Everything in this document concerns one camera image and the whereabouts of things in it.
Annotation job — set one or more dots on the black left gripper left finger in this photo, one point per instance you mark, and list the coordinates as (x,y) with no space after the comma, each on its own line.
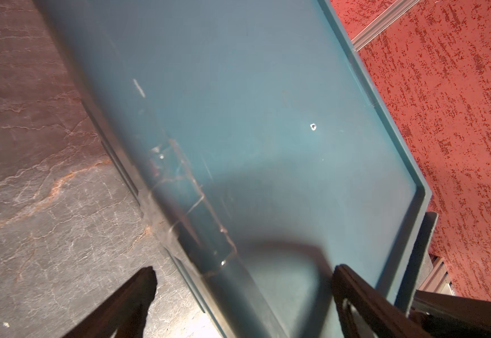
(125,312)

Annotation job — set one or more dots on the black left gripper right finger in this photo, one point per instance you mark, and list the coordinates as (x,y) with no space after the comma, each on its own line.
(351,291)

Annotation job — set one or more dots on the teal drawer cabinet box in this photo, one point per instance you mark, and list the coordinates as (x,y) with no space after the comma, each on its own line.
(285,132)

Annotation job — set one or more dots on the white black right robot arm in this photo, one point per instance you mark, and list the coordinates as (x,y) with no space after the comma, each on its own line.
(443,315)

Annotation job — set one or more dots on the clear tape on cabinet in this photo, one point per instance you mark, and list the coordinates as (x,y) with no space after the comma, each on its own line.
(192,232)

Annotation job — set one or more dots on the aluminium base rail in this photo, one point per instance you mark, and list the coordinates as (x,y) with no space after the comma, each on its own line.
(433,276)

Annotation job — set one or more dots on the left aluminium corner post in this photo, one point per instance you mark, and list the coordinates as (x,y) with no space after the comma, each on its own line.
(382,22)

